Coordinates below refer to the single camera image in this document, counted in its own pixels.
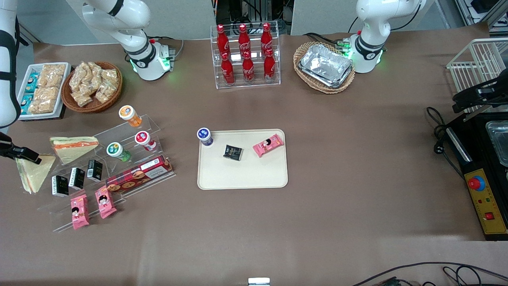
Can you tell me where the red cola bottle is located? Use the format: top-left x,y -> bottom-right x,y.
238,24 -> 251,55
221,52 -> 236,85
263,48 -> 276,82
260,23 -> 273,53
216,25 -> 230,56
242,51 -> 255,83

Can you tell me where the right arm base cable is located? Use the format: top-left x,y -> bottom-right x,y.
153,37 -> 185,60

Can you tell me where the blue lid small bottle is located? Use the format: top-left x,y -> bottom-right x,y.
197,128 -> 214,147

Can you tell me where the looped black floor cable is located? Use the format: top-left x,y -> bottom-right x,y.
442,265 -> 483,286

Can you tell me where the light wicker basket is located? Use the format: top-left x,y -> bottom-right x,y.
293,41 -> 356,94

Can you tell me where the clear acrylic bottle rack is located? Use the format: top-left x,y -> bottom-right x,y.
210,23 -> 281,89

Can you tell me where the left arm base cable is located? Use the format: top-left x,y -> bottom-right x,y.
304,33 -> 352,49

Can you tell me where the clear acrylic stepped stand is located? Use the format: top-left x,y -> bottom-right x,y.
35,114 -> 177,233

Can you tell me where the green small bottle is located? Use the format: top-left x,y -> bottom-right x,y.
106,142 -> 131,162

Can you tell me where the red cookie box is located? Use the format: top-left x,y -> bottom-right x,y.
106,155 -> 174,194

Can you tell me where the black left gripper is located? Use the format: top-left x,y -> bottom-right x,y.
452,75 -> 508,114

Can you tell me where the aluminium foil container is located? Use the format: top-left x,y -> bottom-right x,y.
298,44 -> 354,89

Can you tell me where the beige plastic tray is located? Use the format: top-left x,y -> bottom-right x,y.
197,129 -> 289,190

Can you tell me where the clear bag of crackers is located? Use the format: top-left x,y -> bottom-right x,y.
39,64 -> 67,88
29,87 -> 60,115
73,91 -> 93,107
87,62 -> 104,82
94,85 -> 115,104
102,68 -> 119,90
69,64 -> 89,93

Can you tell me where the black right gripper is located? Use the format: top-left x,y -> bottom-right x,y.
0,132 -> 42,165

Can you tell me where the small black carton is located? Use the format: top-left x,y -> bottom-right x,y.
69,167 -> 85,190
87,159 -> 104,182
52,175 -> 69,198

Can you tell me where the dark equipment rack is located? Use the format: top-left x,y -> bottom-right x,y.
214,0 -> 295,35

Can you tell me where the red lid small bottle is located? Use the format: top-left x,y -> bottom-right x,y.
135,131 -> 158,152

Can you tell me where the long black floor cable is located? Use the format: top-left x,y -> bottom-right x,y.
351,261 -> 508,286

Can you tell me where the black snack packet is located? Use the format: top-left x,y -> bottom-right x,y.
223,145 -> 243,161

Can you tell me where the brown wicker basket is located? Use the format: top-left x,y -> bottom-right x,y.
61,61 -> 123,114

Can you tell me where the metal pan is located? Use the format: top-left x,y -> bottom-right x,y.
485,121 -> 508,167

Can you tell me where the triangle sandwich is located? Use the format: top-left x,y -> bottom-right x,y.
15,155 -> 57,195
49,136 -> 100,165

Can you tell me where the black power cable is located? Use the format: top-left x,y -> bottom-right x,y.
426,106 -> 466,180

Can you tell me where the black sealing machine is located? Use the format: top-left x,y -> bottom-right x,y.
445,109 -> 508,241

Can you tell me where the pink snack packet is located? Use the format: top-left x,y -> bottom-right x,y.
71,193 -> 90,230
94,186 -> 117,219
253,133 -> 285,158

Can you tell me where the teal snack packet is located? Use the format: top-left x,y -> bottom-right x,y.
25,71 -> 39,94
20,94 -> 35,116

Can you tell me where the white rectangular dish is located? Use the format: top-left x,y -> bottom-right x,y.
12,62 -> 72,121

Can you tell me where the orange small bottle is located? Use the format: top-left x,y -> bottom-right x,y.
119,105 -> 142,128

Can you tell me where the white wire basket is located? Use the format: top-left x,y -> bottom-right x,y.
446,38 -> 508,115

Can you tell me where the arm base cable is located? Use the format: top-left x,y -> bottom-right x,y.
153,37 -> 185,60
304,33 -> 352,49

